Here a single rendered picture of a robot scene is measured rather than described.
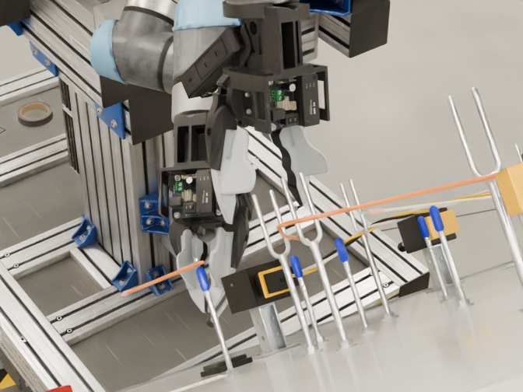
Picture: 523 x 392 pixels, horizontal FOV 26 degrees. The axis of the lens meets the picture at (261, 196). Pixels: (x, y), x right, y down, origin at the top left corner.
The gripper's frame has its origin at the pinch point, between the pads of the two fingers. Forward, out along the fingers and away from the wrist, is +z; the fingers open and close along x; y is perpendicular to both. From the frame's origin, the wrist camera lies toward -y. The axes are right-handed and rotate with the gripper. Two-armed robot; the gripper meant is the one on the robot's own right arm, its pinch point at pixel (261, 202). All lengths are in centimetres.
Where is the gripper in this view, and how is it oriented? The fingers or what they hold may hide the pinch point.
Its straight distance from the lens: 111.7
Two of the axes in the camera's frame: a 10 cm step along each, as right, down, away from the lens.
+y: 5.7, 1.9, -8.0
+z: 0.6, 9.6, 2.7
